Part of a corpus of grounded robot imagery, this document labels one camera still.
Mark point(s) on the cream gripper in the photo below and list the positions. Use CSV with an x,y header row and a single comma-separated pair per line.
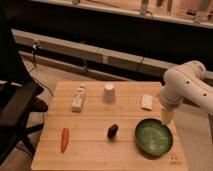
x,y
166,116

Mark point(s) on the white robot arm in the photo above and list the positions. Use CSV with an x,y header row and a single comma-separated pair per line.
x,y
185,81

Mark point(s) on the green ceramic bowl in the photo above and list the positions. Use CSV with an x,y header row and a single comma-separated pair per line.
x,y
152,137

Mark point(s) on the dark eggplant toy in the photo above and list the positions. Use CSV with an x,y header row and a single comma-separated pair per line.
x,y
112,131

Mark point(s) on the white small bottle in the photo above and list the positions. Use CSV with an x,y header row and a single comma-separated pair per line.
x,y
77,102

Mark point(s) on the orange carrot toy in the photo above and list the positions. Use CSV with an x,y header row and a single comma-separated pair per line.
x,y
64,139

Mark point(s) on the black office chair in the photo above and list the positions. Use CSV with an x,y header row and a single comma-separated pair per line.
x,y
18,96

